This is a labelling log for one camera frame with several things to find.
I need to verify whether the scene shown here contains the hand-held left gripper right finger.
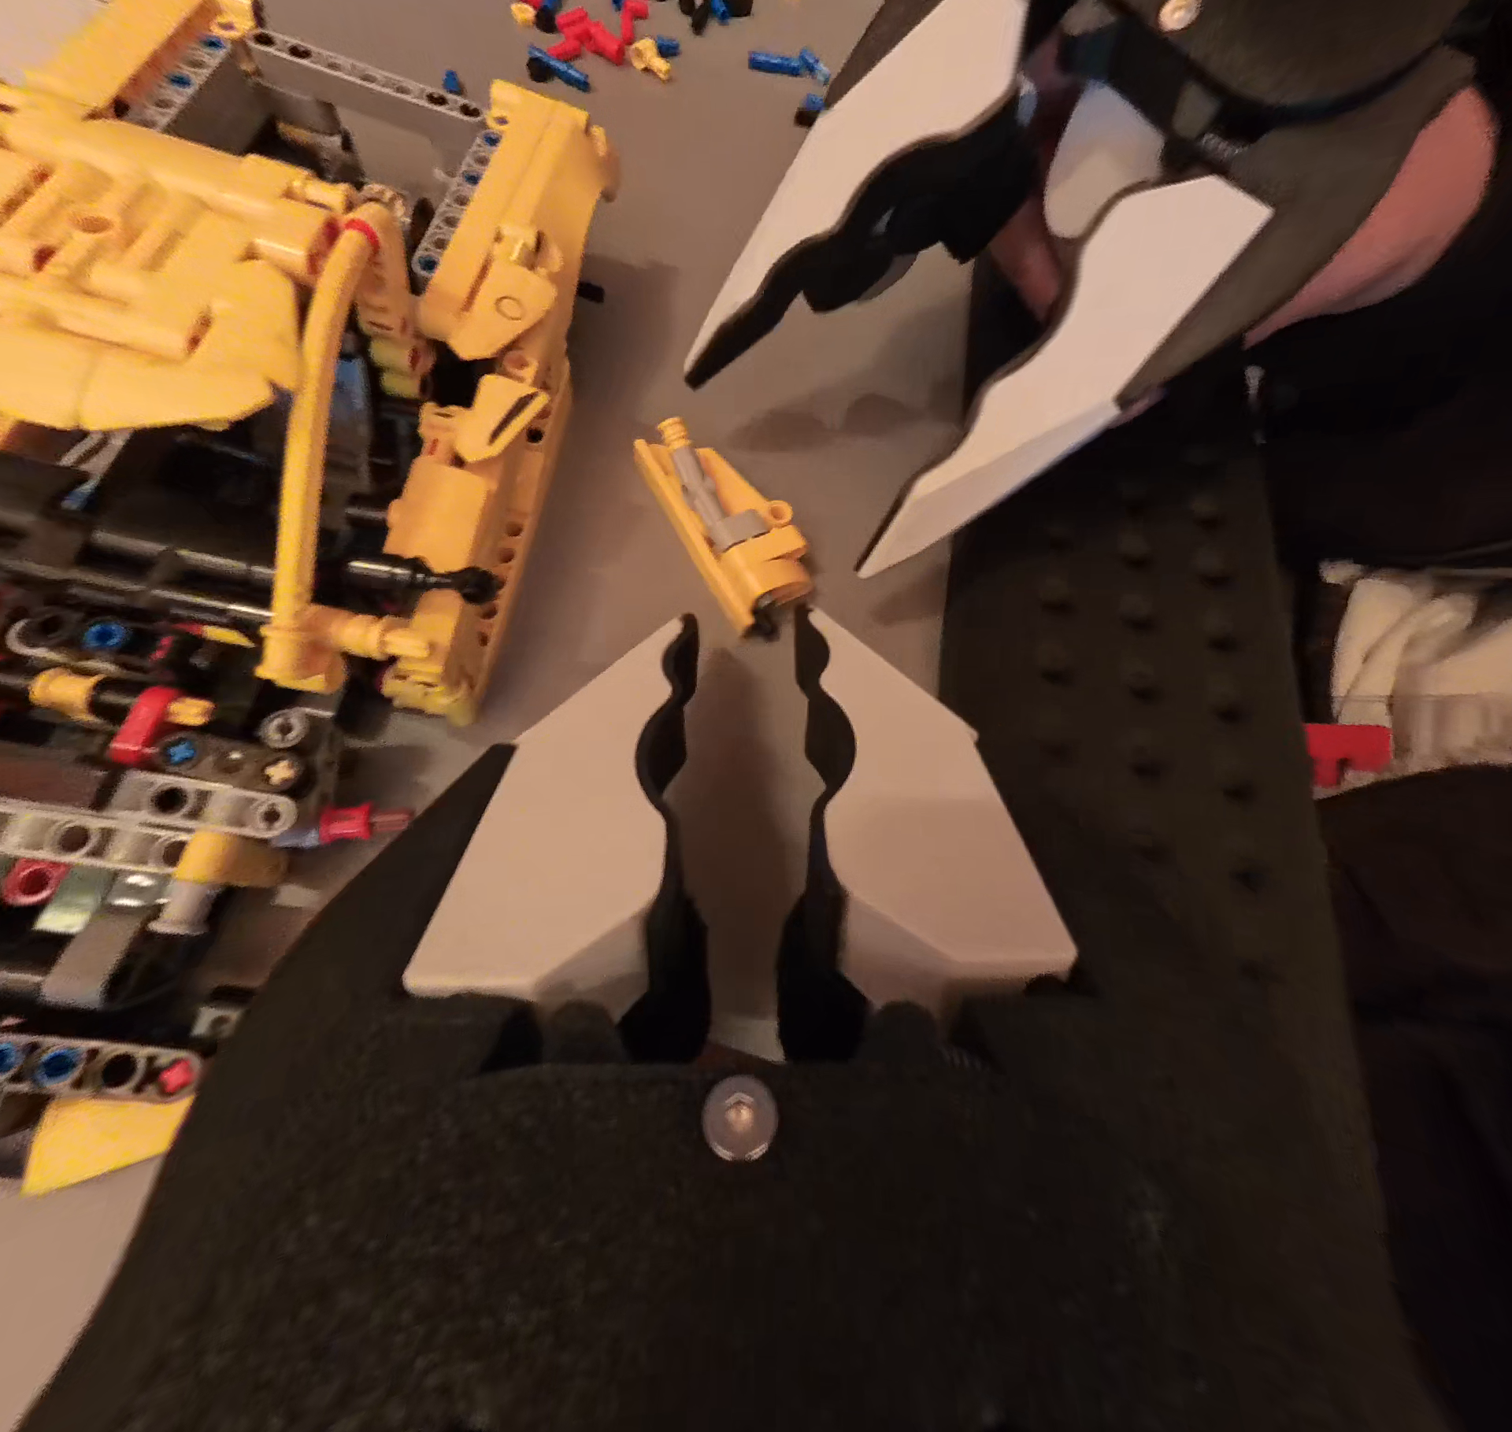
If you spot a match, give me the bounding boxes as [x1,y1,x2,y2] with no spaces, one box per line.
[773,605,1081,1066]

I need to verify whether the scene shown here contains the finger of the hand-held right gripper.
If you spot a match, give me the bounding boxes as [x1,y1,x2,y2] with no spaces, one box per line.
[682,0,1041,392]
[854,84,1278,580]

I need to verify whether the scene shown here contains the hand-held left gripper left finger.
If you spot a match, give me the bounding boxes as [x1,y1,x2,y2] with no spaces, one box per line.
[401,614,716,1066]

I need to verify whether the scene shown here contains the small yellow brick subassembly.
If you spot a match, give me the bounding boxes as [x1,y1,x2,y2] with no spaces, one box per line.
[631,416,818,641]

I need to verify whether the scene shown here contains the yellow brick car model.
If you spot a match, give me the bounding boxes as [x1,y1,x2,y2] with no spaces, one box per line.
[0,0,624,1200]

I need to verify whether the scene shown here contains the person's right forearm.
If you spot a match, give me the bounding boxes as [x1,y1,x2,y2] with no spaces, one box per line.
[1240,27,1512,565]

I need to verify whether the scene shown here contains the grey desk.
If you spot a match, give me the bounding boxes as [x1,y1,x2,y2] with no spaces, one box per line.
[0,0,983,1432]

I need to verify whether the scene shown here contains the person's right hand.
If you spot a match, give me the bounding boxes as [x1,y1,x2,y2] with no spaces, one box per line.
[1242,84,1495,348]

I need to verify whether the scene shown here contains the pile of coloured brick pins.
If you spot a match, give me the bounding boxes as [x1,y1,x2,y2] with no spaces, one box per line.
[435,0,835,131]

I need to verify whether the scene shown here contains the red printed label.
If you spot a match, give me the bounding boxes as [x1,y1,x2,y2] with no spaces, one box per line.
[1304,722,1399,792]

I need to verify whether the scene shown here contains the person's legs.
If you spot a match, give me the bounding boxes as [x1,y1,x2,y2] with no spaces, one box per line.
[1314,766,1512,1432]

